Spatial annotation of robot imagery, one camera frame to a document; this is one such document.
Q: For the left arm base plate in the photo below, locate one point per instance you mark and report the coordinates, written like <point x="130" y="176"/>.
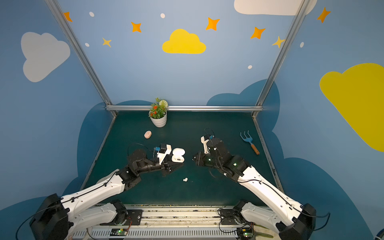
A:
<point x="133" y="217"/>

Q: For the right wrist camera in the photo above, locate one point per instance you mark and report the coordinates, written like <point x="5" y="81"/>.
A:
<point x="206" y="140"/>

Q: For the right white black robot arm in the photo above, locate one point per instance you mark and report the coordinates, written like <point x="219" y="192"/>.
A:
<point x="288" y="218"/>

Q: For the blue garden fork wooden handle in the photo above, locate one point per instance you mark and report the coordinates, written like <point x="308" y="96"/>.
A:
<point x="246" y="137"/>

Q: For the pink earbud charging case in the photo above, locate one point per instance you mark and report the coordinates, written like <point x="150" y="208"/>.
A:
<point x="147" y="134"/>

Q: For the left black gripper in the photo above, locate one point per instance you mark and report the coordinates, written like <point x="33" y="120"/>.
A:
<point x="165" y="169"/>

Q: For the white glove on table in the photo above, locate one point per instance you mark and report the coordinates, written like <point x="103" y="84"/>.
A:
<point x="103" y="180"/>

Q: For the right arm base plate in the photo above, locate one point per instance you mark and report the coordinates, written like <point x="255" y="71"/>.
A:
<point x="232" y="217"/>

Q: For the aluminium front rail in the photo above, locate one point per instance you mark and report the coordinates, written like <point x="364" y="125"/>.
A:
<point x="182" y="216"/>

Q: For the right green circuit board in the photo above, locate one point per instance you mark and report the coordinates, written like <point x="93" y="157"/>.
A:
<point x="244" y="233"/>

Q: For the potted plant white pot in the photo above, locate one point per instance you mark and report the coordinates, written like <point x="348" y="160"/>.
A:
<point x="158" y="112"/>

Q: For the green circuit board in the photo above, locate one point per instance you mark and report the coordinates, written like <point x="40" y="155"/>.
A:
<point x="244" y="233"/>
<point x="118" y="232"/>

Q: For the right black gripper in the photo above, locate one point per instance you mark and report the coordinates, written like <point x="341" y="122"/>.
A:
<point x="204" y="159"/>

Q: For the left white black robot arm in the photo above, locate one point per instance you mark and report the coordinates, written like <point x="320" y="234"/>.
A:
<point x="59" y="217"/>

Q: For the left green circuit board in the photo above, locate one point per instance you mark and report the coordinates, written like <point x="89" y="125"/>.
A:
<point x="118" y="232"/>

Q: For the aluminium back frame bar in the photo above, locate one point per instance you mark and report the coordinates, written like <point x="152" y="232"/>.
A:
<point x="127" y="108"/>

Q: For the white earbud charging case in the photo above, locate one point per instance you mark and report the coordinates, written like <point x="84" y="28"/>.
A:
<point x="178" y="155"/>

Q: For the green white gardening glove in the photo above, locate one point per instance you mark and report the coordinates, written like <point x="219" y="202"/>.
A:
<point x="262" y="233"/>

